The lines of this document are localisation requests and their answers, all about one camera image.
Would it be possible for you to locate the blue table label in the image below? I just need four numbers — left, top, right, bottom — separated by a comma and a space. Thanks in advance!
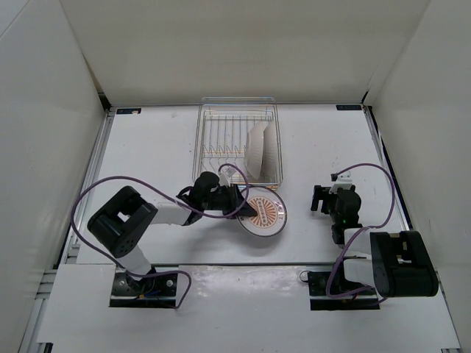
336, 104, 362, 111
116, 108, 141, 115

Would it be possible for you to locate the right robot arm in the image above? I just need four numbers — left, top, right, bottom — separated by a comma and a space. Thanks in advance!
311, 185, 439, 299

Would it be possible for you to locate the white ribbed plate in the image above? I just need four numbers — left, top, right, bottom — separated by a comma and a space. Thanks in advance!
244, 122, 268, 180

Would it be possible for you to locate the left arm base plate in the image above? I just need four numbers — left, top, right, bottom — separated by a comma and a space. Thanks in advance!
109, 270, 178, 309

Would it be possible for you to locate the plain white plate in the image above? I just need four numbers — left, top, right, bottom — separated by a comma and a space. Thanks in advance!
261, 121, 277, 182

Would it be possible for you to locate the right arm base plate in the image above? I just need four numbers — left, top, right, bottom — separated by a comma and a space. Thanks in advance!
300, 270, 380, 312

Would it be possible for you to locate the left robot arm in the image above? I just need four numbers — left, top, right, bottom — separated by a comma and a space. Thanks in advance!
87, 171, 258, 294

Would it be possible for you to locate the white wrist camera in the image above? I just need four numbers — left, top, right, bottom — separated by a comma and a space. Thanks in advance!
219, 166, 236, 187
329, 171, 353, 194

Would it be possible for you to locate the metal wire dish rack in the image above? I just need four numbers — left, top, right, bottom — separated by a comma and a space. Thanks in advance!
192, 96, 283, 190

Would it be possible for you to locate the orange patterned round plate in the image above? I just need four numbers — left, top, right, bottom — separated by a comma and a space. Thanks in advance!
236, 187, 288, 238

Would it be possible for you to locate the left blue table label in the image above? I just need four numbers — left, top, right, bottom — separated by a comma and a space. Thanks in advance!
116, 108, 141, 115

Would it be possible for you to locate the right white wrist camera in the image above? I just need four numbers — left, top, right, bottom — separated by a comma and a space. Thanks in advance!
329, 171, 353, 194

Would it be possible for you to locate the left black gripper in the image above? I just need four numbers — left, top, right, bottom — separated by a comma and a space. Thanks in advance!
202, 183, 258, 219

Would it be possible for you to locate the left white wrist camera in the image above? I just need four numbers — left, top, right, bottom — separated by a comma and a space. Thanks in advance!
219, 166, 236, 187

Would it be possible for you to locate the right blue table label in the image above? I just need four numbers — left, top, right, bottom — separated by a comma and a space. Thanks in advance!
336, 104, 362, 111

